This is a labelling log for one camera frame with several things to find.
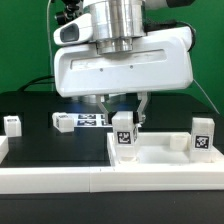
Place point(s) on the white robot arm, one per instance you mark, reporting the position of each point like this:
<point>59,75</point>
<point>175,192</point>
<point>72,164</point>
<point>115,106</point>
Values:
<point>109,50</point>

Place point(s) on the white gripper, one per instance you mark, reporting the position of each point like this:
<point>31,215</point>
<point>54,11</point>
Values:
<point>158,61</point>

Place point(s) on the white U-shaped fence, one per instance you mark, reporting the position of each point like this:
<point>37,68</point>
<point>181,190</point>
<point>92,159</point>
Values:
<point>194,176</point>

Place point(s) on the white square table top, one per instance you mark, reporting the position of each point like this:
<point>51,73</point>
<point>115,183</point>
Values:
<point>166,148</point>

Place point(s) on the marker sheet with tags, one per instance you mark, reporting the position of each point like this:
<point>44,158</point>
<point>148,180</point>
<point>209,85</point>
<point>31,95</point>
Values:
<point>89,120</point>

